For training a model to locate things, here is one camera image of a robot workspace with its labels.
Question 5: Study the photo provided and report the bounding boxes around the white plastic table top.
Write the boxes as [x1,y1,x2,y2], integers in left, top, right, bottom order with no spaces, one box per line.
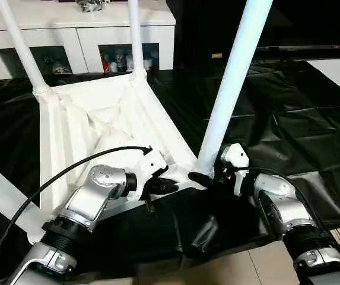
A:
[26,70,211,245]

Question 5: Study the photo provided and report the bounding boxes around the black plastic mat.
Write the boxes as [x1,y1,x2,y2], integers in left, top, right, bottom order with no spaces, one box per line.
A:
[0,56,340,277]

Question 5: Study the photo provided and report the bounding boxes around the tall clear bottle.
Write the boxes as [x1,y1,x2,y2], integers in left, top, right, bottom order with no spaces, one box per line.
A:
[116,50,126,72]

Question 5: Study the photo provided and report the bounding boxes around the white flat board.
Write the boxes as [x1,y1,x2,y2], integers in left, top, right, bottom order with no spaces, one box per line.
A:
[307,58,340,102]

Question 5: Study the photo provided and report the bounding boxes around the white cabinet with glass doors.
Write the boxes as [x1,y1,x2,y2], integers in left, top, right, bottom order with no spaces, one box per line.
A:
[0,0,176,79]

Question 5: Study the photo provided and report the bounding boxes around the small dark grey bundle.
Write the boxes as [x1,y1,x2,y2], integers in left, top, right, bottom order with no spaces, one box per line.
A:
[78,0,109,12]

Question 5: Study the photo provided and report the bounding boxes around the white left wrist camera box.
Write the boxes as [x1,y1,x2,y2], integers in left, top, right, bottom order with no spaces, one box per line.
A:
[128,148,170,200]

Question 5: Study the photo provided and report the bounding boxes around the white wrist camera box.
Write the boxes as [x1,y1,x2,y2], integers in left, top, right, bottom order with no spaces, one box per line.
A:
[220,142,250,197]
[128,148,170,200]

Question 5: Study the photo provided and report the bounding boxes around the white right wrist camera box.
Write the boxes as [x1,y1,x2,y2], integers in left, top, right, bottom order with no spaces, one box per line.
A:
[220,142,250,197]

